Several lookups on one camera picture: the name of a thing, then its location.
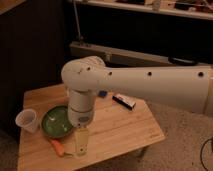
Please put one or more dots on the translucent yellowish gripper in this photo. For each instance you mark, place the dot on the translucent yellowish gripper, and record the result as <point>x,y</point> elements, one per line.
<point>81,140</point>

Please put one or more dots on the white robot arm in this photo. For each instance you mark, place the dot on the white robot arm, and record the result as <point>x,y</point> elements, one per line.
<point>189,88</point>

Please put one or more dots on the orange carrot toy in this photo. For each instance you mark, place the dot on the orange carrot toy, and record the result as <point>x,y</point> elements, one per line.
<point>59,148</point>

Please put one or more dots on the green bowl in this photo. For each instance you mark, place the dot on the green bowl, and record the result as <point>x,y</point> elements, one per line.
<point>55,123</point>

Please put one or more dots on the wooden folding table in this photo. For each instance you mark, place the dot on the wooden folding table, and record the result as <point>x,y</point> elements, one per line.
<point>114,131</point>

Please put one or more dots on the blue sponge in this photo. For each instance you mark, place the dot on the blue sponge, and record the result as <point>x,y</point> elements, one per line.
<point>102,94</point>

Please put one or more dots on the clear plastic cup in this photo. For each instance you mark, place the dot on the clear plastic cup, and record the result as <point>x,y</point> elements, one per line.
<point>28,120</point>

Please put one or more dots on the long grey case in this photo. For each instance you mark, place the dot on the long grey case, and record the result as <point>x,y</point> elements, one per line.
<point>126,57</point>

